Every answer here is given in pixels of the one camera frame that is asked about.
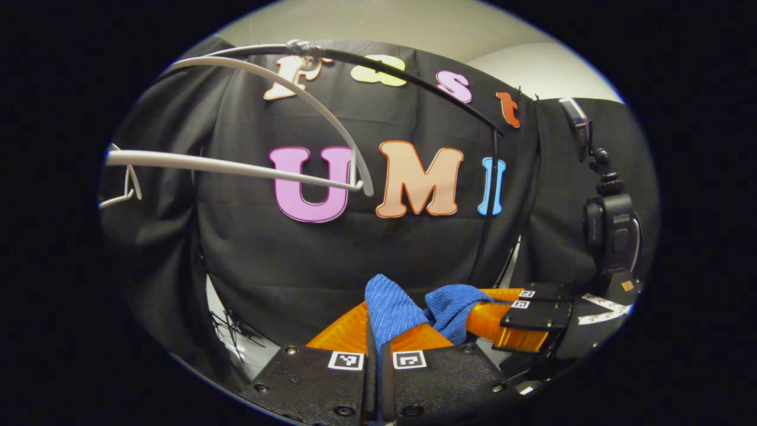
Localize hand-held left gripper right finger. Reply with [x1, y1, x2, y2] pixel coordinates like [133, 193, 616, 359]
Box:
[381, 323, 522, 425]

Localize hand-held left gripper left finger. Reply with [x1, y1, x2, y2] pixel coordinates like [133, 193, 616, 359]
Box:
[240, 301, 378, 425]

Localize blue corduroy shirt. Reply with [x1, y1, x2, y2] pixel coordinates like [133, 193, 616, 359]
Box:
[364, 273, 494, 367]

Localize plain white hanger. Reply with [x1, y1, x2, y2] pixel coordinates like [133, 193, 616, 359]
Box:
[98, 142, 144, 211]

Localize black backdrop cloth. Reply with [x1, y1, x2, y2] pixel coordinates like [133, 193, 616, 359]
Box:
[98, 35, 660, 385]

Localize black tangled wires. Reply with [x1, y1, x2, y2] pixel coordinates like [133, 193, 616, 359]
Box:
[210, 308, 267, 363]

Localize white hanger with wire tie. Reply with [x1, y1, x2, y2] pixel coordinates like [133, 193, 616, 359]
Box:
[105, 55, 375, 199]

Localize silver wire tie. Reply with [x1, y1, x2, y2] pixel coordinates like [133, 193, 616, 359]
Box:
[287, 38, 323, 67]

